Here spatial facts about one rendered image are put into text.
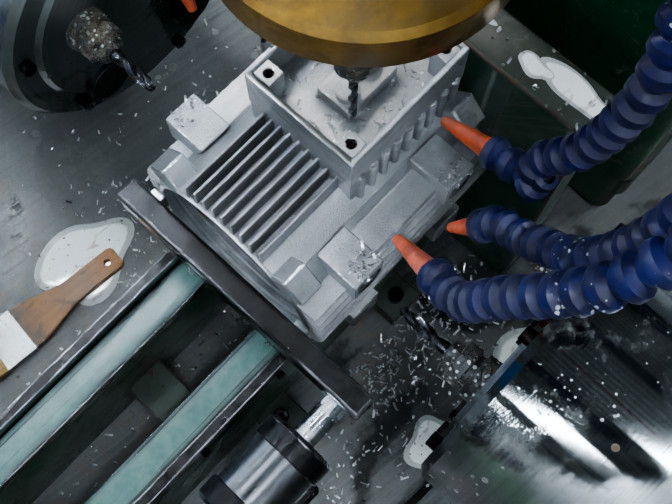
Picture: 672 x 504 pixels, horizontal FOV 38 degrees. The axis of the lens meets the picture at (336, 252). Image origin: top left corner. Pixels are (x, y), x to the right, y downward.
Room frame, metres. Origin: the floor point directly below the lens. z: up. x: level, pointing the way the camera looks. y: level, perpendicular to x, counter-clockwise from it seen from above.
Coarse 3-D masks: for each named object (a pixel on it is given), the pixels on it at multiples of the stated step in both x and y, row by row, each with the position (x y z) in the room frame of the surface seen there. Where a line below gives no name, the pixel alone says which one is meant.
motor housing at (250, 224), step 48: (240, 96) 0.33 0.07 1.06; (240, 144) 0.28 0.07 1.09; (288, 144) 0.28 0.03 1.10; (192, 192) 0.25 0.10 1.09; (240, 192) 0.24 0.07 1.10; (288, 192) 0.24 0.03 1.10; (336, 192) 0.25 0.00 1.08; (384, 192) 0.25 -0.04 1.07; (432, 192) 0.26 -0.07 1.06; (240, 240) 0.21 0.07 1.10; (288, 240) 0.21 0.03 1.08; (384, 240) 0.22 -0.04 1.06; (336, 288) 0.19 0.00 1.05
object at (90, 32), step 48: (0, 0) 0.38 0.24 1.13; (48, 0) 0.39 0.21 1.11; (96, 0) 0.41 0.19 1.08; (144, 0) 0.44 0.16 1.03; (0, 48) 0.36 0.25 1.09; (48, 48) 0.37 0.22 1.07; (96, 48) 0.37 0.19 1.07; (144, 48) 0.43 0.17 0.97; (48, 96) 0.36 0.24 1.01; (96, 96) 0.38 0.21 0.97
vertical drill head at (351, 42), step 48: (240, 0) 0.25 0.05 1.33; (288, 0) 0.25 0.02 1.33; (336, 0) 0.25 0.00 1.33; (384, 0) 0.25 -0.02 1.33; (432, 0) 0.25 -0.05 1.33; (480, 0) 0.25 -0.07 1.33; (288, 48) 0.24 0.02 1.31; (336, 48) 0.23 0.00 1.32; (384, 48) 0.23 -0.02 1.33; (432, 48) 0.24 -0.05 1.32
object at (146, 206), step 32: (128, 192) 0.27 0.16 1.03; (160, 192) 0.27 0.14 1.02; (160, 224) 0.24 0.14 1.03; (192, 256) 0.22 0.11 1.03; (224, 288) 0.19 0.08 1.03; (256, 320) 0.17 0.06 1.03; (288, 320) 0.17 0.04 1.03; (288, 352) 0.14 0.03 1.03; (320, 352) 0.14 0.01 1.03; (320, 384) 0.12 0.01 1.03; (352, 384) 0.12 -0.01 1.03; (352, 416) 0.10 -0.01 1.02
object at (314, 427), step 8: (320, 400) 0.11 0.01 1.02; (320, 408) 0.10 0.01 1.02; (328, 408) 0.10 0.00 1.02; (312, 416) 0.10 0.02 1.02; (320, 416) 0.10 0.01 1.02; (328, 416) 0.10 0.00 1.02; (336, 416) 0.10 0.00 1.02; (304, 424) 0.09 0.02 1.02; (312, 424) 0.09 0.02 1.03; (320, 424) 0.09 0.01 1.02; (328, 424) 0.09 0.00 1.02; (304, 432) 0.08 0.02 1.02; (312, 432) 0.08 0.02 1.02; (320, 432) 0.08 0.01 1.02; (312, 440) 0.08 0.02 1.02
